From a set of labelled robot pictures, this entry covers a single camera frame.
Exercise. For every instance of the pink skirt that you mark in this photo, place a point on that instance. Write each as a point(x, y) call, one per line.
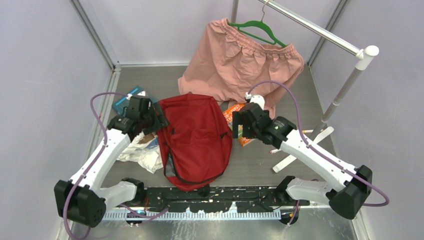
point(226, 64)

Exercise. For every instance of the red backpack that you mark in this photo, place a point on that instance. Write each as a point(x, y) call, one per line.
point(195, 147)

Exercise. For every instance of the green clothes hanger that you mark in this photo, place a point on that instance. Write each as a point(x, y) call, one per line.
point(258, 24)

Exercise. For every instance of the orange treehouse book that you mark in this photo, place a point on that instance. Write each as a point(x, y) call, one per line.
point(235, 123)

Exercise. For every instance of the pink capped marker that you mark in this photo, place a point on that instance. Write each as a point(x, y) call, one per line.
point(273, 151)

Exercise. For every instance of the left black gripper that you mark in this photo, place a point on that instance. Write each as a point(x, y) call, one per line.
point(160, 119)

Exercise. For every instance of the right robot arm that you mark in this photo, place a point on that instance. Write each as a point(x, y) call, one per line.
point(344, 187)

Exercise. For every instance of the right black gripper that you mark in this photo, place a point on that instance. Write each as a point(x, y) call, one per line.
point(237, 120)

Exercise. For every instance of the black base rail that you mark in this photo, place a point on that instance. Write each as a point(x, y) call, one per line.
point(247, 199)

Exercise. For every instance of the white clothes rack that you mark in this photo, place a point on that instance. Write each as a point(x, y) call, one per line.
point(347, 99)

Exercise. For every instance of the yellow capped marker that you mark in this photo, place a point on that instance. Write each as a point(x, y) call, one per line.
point(309, 131)

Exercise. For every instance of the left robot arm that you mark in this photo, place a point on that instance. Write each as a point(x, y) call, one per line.
point(81, 198)

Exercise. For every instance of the white crumpled cloth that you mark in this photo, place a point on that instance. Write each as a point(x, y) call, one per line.
point(144, 150)

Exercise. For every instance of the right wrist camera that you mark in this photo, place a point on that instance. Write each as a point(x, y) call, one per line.
point(256, 99)

